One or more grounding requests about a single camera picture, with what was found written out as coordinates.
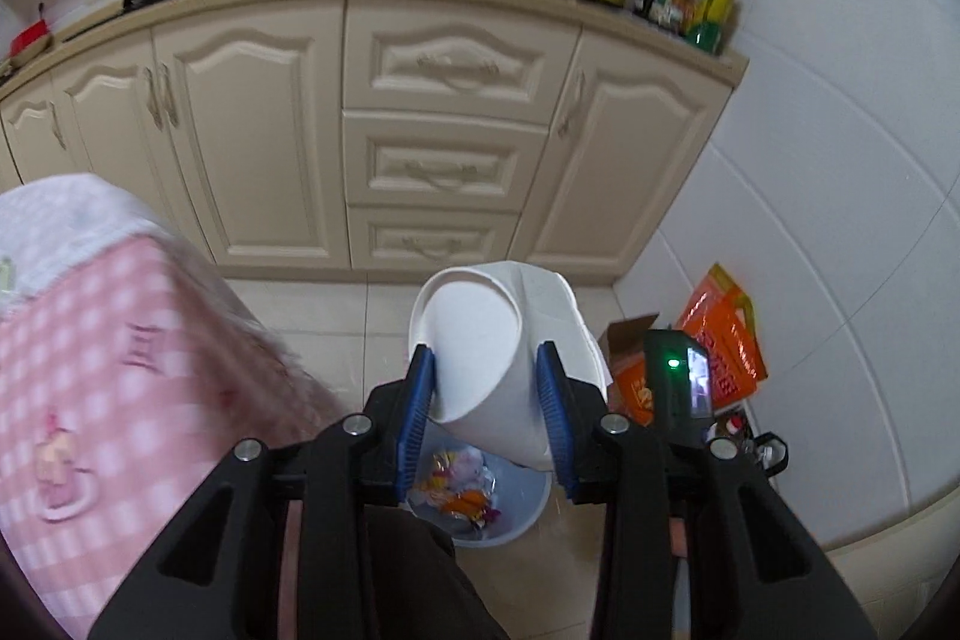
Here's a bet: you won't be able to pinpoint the light blue trash bin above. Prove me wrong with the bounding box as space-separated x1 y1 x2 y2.
409 422 554 549

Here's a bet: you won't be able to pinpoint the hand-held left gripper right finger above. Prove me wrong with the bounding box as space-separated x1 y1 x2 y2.
535 340 878 640

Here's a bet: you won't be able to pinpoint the white paper cup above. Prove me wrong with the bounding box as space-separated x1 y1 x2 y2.
409 261 610 472

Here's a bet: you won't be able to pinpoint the pink checked tablecloth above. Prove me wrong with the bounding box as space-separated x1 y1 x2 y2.
0 235 350 618

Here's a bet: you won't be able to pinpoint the white lace cloth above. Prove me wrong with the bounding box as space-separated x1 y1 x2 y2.
0 173 188 311

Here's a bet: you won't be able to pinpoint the black plastic object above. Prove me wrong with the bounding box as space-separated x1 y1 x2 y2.
739 431 788 476

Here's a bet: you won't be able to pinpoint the open cardboard box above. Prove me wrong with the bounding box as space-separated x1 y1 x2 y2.
604 312 661 425

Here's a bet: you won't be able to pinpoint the person's dark trousers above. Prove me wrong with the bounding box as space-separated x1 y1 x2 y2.
367 505 511 640

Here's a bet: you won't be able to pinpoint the orange plastic bag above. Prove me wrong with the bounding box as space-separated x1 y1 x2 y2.
679 263 768 408

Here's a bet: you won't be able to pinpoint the red bowl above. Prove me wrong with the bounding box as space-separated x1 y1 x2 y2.
11 17 52 58

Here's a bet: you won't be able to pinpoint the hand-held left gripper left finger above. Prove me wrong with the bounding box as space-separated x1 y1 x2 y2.
88 344 438 640

